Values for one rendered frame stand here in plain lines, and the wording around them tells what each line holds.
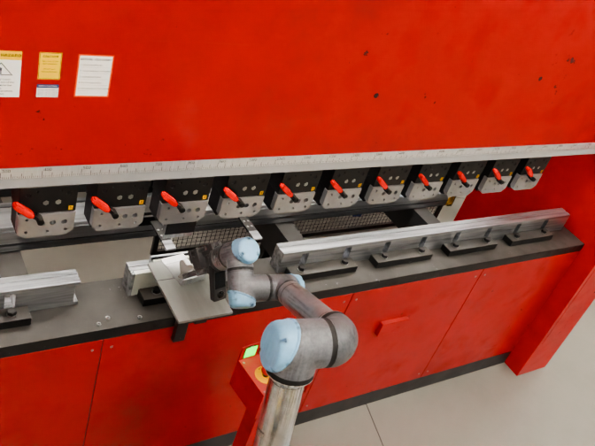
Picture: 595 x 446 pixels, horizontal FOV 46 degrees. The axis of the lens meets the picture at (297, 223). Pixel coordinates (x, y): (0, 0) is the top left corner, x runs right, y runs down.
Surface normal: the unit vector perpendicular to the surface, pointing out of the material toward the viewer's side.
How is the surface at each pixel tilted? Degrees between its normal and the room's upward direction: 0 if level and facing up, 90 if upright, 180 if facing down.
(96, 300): 0
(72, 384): 90
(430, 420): 0
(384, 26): 90
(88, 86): 90
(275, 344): 83
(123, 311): 0
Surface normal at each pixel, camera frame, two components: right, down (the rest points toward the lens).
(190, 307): 0.29, -0.78
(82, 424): 0.48, 0.62
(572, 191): -0.83, 0.09
